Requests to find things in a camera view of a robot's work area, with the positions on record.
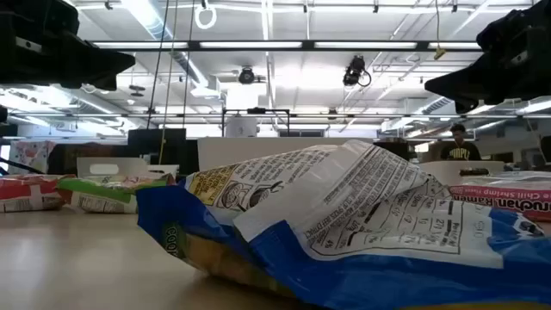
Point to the black overhead camera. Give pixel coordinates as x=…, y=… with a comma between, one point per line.
x=355, y=69

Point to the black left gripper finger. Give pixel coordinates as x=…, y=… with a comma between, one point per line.
x=107, y=64
x=109, y=84

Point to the black overhead light bar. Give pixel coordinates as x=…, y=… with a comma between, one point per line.
x=249, y=45

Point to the patterned cardboard box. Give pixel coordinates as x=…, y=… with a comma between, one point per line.
x=30, y=155

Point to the silver ventilation duct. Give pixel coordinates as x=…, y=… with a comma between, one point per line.
x=148, y=21
x=437, y=105

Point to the white plastic bin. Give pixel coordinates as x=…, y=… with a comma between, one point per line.
x=439, y=172
x=241, y=153
x=129, y=165

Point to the black monitor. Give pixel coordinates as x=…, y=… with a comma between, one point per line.
x=155, y=140

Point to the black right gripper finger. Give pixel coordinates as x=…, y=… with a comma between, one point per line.
x=473, y=84
x=466, y=107

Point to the white cylinder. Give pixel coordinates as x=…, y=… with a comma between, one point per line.
x=241, y=127

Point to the blue Maruchan ramen pack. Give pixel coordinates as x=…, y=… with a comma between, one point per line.
x=387, y=275

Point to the lime chili shrimp ramen pack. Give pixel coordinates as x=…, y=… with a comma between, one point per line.
x=94, y=189
x=508, y=198

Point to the round black ceiling fixture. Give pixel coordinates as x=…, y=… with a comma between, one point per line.
x=246, y=76

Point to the person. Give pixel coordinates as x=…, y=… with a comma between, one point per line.
x=460, y=150

